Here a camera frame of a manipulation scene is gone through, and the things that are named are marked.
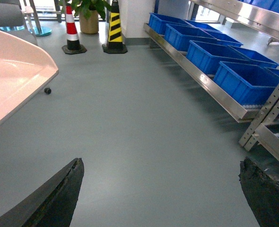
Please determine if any red white traffic cone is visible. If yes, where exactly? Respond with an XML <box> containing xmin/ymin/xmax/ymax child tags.
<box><xmin>62</xmin><ymin>3</ymin><xmax>87</xmax><ymax>55</ymax></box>

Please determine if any beige plastic dustpan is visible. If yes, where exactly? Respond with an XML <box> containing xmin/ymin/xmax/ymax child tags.
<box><xmin>0</xmin><ymin>31</ymin><xmax>59</xmax><ymax>126</ymax></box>

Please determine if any blue plastic bin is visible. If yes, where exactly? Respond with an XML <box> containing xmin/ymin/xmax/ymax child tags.
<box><xmin>164</xmin><ymin>24</ymin><xmax>217</xmax><ymax>52</ymax></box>
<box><xmin>184</xmin><ymin>20</ymin><xmax>222</xmax><ymax>33</ymax></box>
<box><xmin>228</xmin><ymin>45</ymin><xmax>279</xmax><ymax>69</ymax></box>
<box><xmin>186</xmin><ymin>41</ymin><xmax>249</xmax><ymax>75</ymax></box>
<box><xmin>148</xmin><ymin>13</ymin><xmax>191</xmax><ymax>35</ymax></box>
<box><xmin>203</xmin><ymin>29</ymin><xmax>243</xmax><ymax>47</ymax></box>
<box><xmin>213</xmin><ymin>61</ymin><xmax>279</xmax><ymax>105</ymax></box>

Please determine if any grey office chair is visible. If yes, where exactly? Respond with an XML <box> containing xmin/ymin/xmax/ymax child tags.
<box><xmin>0</xmin><ymin>0</ymin><xmax>50</xmax><ymax>83</ymax></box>

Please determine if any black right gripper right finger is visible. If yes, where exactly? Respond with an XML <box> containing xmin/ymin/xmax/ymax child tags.
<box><xmin>239</xmin><ymin>157</ymin><xmax>279</xmax><ymax>227</ymax></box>

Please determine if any steel roller shelf rack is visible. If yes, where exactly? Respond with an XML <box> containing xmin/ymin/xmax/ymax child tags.
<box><xmin>144</xmin><ymin>13</ymin><xmax>279</xmax><ymax>161</ymax></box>

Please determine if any yellow black traffic cone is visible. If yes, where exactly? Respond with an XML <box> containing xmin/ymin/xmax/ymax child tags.
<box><xmin>102</xmin><ymin>0</ymin><xmax>128</xmax><ymax>54</ymax></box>

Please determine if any potted green plant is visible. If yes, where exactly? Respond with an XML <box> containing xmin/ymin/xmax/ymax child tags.
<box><xmin>59</xmin><ymin>0</ymin><xmax>111</xmax><ymax>35</ymax></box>

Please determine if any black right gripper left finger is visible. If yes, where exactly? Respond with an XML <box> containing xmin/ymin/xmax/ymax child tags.
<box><xmin>0</xmin><ymin>158</ymin><xmax>84</xmax><ymax>227</ymax></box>

